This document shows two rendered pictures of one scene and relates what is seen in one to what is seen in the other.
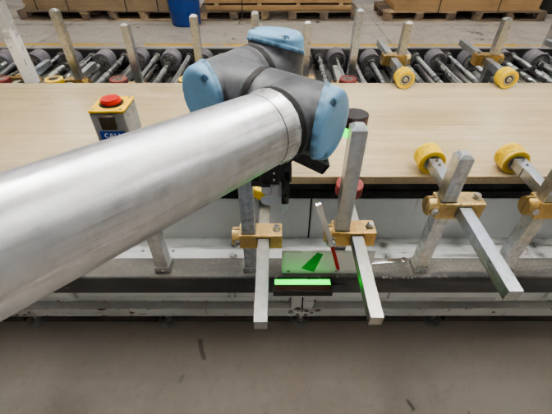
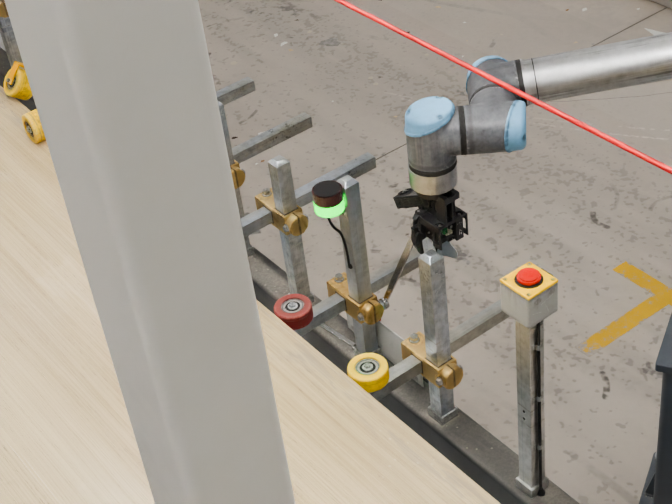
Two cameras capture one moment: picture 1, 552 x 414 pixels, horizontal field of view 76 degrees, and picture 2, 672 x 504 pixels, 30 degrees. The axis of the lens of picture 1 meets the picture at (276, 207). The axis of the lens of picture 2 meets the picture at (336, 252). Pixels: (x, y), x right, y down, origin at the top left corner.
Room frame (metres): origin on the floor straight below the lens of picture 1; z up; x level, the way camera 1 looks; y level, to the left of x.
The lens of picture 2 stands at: (1.79, 1.51, 2.58)
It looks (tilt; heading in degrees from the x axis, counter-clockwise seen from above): 38 degrees down; 238
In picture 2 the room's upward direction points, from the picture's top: 8 degrees counter-clockwise
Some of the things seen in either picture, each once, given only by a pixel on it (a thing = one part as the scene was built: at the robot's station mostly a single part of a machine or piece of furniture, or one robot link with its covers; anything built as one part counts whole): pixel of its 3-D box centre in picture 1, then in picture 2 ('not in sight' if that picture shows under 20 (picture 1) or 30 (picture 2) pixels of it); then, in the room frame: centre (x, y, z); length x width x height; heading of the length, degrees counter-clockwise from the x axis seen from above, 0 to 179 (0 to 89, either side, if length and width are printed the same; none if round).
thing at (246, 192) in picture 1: (248, 222); (437, 348); (0.67, 0.07, 0.89); 0.03 x 0.03 x 0.48; 0
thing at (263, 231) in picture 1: (257, 235); (432, 361); (0.67, 0.05, 0.84); 0.13 x 0.06 x 0.05; 90
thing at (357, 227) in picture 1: (348, 232); (354, 300); (0.68, -0.20, 0.85); 0.13 x 0.06 x 0.05; 90
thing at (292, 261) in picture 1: (327, 262); (383, 339); (0.65, -0.15, 0.75); 0.26 x 0.01 x 0.10; 90
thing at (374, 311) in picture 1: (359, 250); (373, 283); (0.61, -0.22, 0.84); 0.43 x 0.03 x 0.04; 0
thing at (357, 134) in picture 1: (344, 209); (357, 272); (0.67, -0.18, 0.93); 0.03 x 0.03 x 0.48; 0
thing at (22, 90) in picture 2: not in sight; (20, 83); (0.83, -1.47, 0.93); 0.09 x 0.08 x 0.09; 0
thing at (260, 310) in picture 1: (263, 250); (446, 345); (0.62, 0.03, 0.83); 0.43 x 0.03 x 0.04; 0
